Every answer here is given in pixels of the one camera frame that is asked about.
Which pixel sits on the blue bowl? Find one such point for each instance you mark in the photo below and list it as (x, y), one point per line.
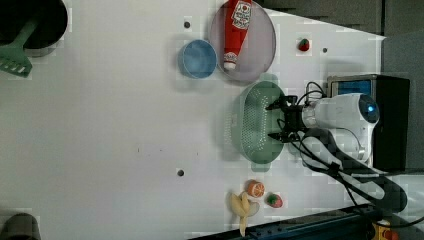
(197, 59)

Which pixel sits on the toy banana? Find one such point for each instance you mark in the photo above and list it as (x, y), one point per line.
(244, 208)

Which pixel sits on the grey round plate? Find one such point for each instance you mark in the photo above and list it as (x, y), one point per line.
(258, 49)

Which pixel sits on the toy strawberry near banana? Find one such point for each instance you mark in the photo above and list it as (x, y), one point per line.
(274, 200)

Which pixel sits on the toy strawberry near plate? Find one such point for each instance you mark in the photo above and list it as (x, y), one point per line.
(304, 45)

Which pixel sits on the grey cylinder at edge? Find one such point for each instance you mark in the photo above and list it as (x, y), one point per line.
(21, 226)

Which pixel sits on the red ketchup bottle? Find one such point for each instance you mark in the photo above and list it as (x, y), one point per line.
(237, 21)

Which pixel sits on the toy orange slice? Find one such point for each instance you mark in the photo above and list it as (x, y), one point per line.
(255, 189)

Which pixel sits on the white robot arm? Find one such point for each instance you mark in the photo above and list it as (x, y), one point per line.
(334, 137)

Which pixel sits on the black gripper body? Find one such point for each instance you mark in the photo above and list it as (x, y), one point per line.
(293, 122)

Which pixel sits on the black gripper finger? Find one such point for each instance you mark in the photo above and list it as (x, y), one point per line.
(280, 103)
(280, 136)

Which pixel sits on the green spatula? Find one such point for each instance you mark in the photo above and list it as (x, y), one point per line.
(13, 59)

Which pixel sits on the black toaster oven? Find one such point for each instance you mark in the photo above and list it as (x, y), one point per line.
(392, 96)

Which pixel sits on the black pot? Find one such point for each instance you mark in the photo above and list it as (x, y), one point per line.
(50, 18)

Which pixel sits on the green plastic strainer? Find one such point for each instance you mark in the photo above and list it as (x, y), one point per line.
(248, 124)

